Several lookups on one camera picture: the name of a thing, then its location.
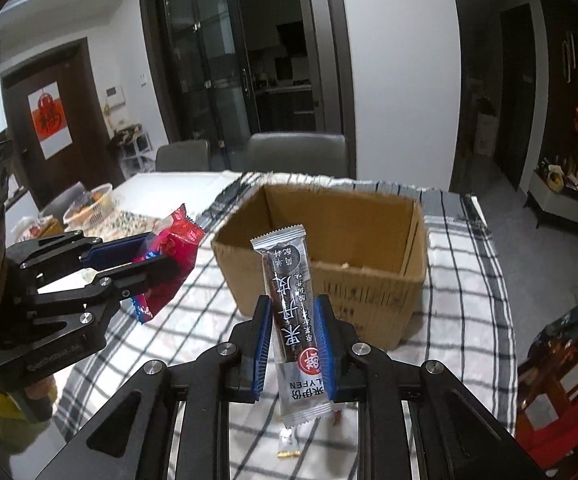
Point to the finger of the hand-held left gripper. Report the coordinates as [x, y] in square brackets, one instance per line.
[154, 272]
[119, 250]

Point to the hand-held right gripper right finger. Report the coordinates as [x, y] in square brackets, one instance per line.
[326, 350]

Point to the brown wooden door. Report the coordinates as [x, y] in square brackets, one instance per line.
[86, 130]

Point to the white shoe rack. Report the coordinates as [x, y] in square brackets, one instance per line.
[131, 147]

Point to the red wooden chair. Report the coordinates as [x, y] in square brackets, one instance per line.
[554, 375]

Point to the black white plaid tablecloth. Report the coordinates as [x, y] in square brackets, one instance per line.
[469, 310]

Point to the low white cabinet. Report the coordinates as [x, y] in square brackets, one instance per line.
[564, 210]

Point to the pink snack packet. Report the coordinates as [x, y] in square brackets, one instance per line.
[176, 240]

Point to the brown cardboard box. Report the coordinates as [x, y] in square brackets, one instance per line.
[369, 300]

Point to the grey dining chair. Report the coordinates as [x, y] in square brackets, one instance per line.
[64, 200]
[294, 155]
[181, 155]

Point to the patterned tile table runner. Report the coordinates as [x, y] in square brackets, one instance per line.
[129, 222]

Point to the dark tall cabinet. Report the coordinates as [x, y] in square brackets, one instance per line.
[564, 85]

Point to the small gold white packet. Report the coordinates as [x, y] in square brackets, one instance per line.
[289, 440]

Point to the red white door poster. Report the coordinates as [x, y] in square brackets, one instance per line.
[49, 120]

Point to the white intercom panel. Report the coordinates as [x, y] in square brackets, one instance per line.
[115, 96]

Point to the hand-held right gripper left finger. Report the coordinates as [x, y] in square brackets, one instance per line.
[259, 355]

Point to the dark glass sliding door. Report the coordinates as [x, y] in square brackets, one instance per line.
[189, 60]

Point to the dark fruit bar packet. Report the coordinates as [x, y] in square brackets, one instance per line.
[291, 300]

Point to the dark interior door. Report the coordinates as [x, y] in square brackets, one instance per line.
[516, 95]

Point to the white printed tablecloth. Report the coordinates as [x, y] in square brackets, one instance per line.
[179, 192]

